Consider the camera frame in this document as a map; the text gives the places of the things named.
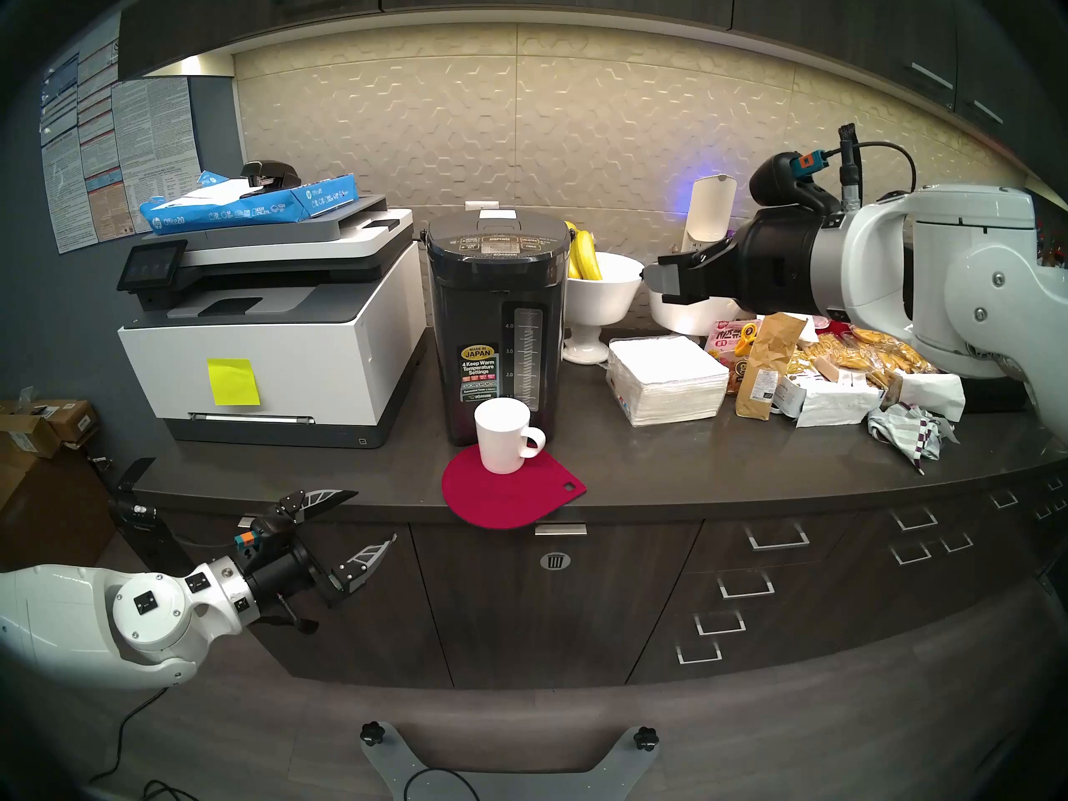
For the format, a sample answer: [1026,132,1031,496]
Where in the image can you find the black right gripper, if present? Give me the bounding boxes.
[641,207,827,318]

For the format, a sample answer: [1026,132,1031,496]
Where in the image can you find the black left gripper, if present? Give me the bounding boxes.
[249,489,398,623]

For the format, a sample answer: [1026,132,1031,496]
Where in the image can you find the black hot water dispenser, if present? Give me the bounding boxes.
[420,209,575,447]

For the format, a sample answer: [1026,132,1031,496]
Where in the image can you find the large white bowl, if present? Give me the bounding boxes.
[648,286,756,337]

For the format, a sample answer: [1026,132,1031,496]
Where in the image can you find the white plug-in night light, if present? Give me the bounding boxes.
[680,174,738,254]

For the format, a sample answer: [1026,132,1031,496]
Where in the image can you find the pink snack packet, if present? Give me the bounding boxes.
[705,320,760,395]

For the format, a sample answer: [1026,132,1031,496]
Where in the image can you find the yellow banana bunch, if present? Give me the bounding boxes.
[564,220,603,281]

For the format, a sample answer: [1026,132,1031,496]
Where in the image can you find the white napkin stack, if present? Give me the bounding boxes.
[606,335,730,428]

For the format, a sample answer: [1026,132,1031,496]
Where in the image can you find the brown paper coffee bag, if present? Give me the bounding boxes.
[735,311,807,421]

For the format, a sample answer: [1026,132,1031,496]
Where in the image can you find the red teardrop silicone mat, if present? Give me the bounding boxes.
[441,443,587,531]

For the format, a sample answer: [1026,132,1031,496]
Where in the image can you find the yellow sticky note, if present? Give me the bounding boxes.
[207,358,261,407]

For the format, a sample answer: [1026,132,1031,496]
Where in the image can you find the white grey office printer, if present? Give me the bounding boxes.
[117,194,428,450]

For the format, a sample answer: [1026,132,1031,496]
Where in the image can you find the black upright floor object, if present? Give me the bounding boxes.
[107,457,197,577]

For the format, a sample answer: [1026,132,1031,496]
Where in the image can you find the white ceramic mug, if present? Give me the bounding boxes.
[474,397,547,476]

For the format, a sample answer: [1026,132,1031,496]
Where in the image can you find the white printed carton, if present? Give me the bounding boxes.
[772,370,885,429]

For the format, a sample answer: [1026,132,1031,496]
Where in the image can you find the yellow snack bag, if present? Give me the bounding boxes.
[788,328,940,387]

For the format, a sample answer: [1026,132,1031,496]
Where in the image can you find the dark lower cabinet unit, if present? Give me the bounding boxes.
[138,466,1068,692]

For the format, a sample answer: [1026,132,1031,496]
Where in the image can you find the crumpled striped cloth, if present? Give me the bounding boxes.
[866,403,960,475]

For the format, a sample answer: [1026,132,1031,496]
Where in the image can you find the large cardboard box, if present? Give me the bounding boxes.
[0,451,113,571]

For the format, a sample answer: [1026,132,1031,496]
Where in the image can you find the white folded paper bag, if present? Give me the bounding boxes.
[889,372,967,423]

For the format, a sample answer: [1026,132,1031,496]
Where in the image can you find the small cardboard box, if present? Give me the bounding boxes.
[0,411,63,460]
[33,399,101,450]

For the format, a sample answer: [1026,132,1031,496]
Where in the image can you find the blue printer paper ream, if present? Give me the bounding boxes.
[139,171,360,235]

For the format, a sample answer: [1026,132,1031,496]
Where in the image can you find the black stapler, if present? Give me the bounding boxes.
[240,160,301,193]

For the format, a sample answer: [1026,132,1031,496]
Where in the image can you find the grey text notice poster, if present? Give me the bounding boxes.
[111,77,203,234]

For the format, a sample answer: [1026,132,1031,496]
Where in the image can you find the colourful notice poster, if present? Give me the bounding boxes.
[39,19,134,255]

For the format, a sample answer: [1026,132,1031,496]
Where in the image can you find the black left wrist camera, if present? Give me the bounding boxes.
[236,514,295,562]

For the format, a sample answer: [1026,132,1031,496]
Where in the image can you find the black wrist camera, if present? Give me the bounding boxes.
[236,514,295,562]
[748,151,844,218]

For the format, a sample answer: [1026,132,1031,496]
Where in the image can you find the white pedestal bowl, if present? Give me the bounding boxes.
[562,252,646,365]

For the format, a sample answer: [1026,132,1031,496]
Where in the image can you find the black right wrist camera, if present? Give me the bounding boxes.
[748,151,844,218]

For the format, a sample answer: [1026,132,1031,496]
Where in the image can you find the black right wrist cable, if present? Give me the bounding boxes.
[837,123,919,201]

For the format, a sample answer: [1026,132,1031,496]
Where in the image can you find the black base cable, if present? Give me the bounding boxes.
[405,766,485,801]

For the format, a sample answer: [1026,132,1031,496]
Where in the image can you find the black floor cable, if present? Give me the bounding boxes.
[88,687,201,801]

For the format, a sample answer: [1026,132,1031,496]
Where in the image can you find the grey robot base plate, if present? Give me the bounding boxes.
[360,723,660,801]

